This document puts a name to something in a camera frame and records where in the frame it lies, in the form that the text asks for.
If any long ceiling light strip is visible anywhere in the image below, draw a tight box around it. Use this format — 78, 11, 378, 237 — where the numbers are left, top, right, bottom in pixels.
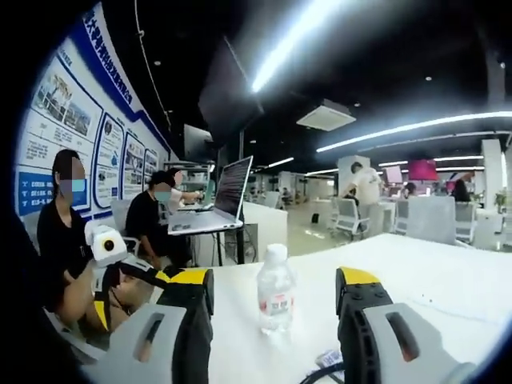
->
250, 0, 349, 94
315, 110, 512, 154

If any silver open laptop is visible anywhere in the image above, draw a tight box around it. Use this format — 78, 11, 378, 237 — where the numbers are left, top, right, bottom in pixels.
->
166, 154, 254, 236

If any red hanging banner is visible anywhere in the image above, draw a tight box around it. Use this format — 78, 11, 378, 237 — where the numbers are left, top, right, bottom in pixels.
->
407, 158, 440, 182

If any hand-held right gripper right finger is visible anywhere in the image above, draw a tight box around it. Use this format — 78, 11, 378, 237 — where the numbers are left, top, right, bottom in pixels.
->
334, 266, 477, 384

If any person's body in black shirt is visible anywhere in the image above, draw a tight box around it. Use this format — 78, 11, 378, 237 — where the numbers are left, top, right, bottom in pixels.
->
35, 148, 105, 361

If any grey mesh office chair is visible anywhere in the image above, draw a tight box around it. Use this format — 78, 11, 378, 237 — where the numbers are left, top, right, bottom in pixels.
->
406, 195, 458, 246

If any dark monitor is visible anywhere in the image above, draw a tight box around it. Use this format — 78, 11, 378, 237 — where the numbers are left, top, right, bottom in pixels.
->
182, 123, 214, 162

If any white office chair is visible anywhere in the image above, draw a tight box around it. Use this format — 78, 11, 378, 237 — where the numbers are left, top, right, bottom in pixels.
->
334, 198, 371, 242
455, 202, 478, 245

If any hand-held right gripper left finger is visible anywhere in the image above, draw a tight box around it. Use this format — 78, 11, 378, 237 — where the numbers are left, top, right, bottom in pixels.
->
91, 268, 215, 384

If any ceiling air vent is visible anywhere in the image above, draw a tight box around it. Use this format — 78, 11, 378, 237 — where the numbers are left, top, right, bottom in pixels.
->
295, 98, 358, 132

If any clear water bottle red label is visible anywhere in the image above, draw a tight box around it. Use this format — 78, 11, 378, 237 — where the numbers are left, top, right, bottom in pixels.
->
255, 242, 298, 336

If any blue white wall poster board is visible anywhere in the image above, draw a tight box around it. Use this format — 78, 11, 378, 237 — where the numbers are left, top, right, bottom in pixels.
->
14, 0, 171, 219

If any floor lamp with flat head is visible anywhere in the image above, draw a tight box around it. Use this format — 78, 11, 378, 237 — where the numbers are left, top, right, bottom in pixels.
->
198, 34, 265, 265

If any black cable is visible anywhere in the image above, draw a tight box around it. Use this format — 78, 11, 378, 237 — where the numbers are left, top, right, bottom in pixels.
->
298, 358, 346, 384

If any white office desk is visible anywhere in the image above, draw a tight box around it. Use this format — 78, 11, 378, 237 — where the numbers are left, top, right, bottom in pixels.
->
166, 201, 290, 268

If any white table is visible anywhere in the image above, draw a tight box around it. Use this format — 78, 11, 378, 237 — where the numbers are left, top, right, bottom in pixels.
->
206, 233, 512, 384

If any person's left hand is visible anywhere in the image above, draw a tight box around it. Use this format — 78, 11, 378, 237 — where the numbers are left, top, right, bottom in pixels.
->
110, 274, 158, 317

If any blue printed packet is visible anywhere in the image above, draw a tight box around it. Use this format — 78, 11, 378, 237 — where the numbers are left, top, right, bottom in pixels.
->
314, 349, 345, 368

